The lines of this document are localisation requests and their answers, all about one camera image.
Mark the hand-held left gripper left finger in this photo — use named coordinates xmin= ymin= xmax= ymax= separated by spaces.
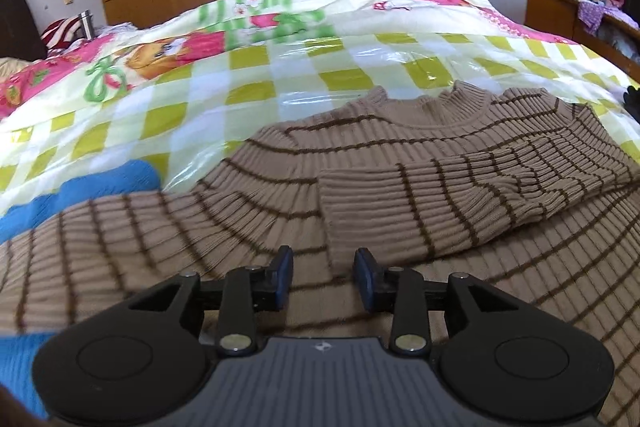
xmin=127 ymin=245 xmax=294 ymax=356

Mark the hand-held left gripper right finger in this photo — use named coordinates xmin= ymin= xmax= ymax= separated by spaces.
xmin=353 ymin=248 xmax=518 ymax=356

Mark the brown striped knitted sweater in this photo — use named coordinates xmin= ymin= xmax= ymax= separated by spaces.
xmin=0 ymin=80 xmax=640 ymax=427

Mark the blue knitted sweater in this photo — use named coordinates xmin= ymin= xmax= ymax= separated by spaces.
xmin=0 ymin=159 xmax=162 ymax=420

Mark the checkered printed bed quilt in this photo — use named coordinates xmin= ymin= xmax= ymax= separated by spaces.
xmin=0 ymin=0 xmax=640 ymax=258

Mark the black cloth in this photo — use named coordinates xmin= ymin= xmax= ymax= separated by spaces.
xmin=624 ymin=84 xmax=640 ymax=120

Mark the wooden side cabinet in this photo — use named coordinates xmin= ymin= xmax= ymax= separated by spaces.
xmin=525 ymin=0 xmax=640 ymax=82

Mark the red white striped pillow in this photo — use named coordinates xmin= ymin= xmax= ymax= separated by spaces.
xmin=40 ymin=11 xmax=96 ymax=54

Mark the beige pillow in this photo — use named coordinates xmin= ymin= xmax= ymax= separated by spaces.
xmin=0 ymin=57 xmax=32 ymax=82

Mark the purple cloth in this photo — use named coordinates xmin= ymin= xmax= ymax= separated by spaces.
xmin=577 ymin=1 xmax=622 ymax=36

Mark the dark wooden headboard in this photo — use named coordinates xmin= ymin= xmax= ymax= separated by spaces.
xmin=0 ymin=0 xmax=49 ymax=62

